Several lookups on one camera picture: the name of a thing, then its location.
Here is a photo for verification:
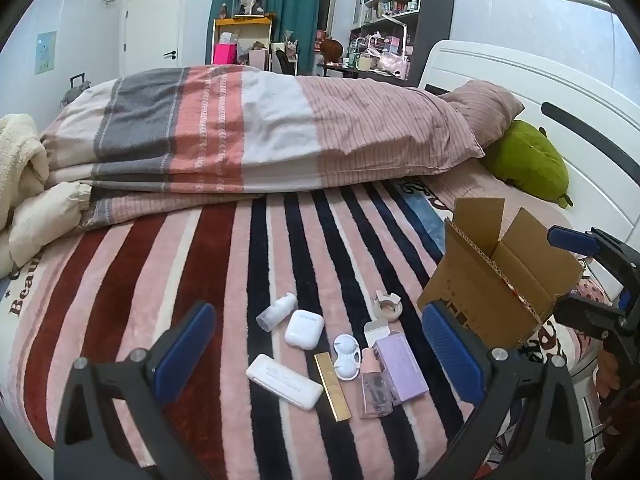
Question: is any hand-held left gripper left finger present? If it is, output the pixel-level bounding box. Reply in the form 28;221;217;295
54;301;217;480

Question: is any pink striped pillow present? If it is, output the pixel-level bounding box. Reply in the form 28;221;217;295
425;80;525;161

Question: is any brown cardboard box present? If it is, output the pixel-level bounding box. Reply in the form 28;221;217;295
416;197;585;351

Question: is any printed bed sheet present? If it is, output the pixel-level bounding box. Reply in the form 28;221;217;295
0;175;608;411

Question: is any gold lipstick tube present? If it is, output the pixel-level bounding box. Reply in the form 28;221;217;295
314;352;353;422

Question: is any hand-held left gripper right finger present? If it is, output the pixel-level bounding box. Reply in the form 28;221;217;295
421;301;586;480

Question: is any teal curtain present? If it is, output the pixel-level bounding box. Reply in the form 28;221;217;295
206;0;323;68

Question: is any white desk lamp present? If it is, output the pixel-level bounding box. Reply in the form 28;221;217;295
384;12;417;78

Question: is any yellow shelf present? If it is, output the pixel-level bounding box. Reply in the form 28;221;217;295
212;15;273;66

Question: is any striped plush blanket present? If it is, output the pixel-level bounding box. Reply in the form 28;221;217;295
10;180;481;480

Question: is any white bed headboard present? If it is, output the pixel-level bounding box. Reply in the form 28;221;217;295
419;40;640;306

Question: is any purple carton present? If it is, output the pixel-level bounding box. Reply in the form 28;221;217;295
364;321;430;406

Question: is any white tape dispenser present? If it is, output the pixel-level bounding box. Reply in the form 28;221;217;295
374;290;405;322

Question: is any white contact lens case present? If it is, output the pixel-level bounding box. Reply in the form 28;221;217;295
333;334;362;382

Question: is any cream fleece blanket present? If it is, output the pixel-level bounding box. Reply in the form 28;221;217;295
0;114;50;231

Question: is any grey suitcase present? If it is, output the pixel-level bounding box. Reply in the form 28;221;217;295
60;74;93;108

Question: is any beige duvet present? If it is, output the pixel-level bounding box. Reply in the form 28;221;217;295
0;182;93;276

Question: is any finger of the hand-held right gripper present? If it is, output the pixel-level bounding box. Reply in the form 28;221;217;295
547;226;640;283
552;280;640;343

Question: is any white door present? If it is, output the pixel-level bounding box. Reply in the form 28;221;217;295
122;0;185;78

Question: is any white rectangular case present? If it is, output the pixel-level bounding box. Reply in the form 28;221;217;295
245;354;324;412

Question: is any green plush toy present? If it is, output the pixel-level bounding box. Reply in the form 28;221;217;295
482;120;573;209

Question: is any white earbuds case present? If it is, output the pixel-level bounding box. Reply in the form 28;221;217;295
285;309;323;349

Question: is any small white pump bottle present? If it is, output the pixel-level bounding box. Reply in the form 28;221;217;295
256;293;298;331

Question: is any folded striped quilt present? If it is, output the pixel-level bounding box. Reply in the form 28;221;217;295
40;65;486;231

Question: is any blue wall poster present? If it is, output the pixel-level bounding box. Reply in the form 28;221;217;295
35;31;57;75

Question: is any clear bottle with pink cap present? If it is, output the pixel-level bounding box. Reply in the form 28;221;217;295
361;347;396;418

